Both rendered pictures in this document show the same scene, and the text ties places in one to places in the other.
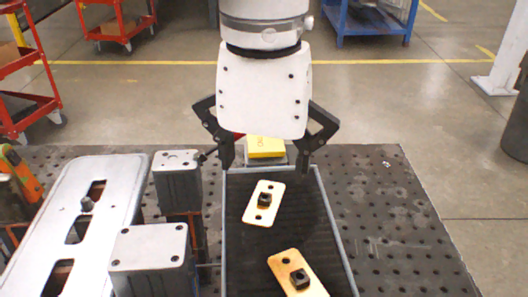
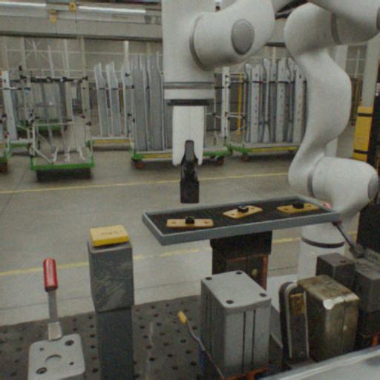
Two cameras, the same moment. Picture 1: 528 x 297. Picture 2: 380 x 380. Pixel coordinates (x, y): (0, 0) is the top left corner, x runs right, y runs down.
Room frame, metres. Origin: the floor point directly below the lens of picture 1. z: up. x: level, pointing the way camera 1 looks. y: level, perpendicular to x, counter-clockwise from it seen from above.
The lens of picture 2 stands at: (0.55, 0.64, 1.39)
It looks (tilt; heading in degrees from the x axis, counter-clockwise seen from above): 15 degrees down; 254
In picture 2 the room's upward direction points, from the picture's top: straight up
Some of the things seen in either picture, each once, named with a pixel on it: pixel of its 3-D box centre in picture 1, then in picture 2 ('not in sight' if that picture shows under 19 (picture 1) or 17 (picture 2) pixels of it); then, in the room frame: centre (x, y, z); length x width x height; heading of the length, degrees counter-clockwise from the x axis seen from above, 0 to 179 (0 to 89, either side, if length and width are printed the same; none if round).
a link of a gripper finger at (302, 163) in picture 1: (311, 155); not in sight; (0.35, -0.06, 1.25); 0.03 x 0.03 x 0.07; 74
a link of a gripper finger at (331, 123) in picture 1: (304, 116); not in sight; (0.36, -0.05, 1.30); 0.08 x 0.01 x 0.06; 74
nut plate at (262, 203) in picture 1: (265, 199); (189, 220); (0.37, 0.00, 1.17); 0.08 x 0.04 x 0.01; 164
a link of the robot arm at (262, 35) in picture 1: (265, 24); (188, 93); (0.37, 0.00, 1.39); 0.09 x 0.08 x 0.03; 74
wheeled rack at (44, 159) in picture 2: not in sight; (60, 122); (0.86, -6.68, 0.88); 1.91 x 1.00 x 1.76; 91
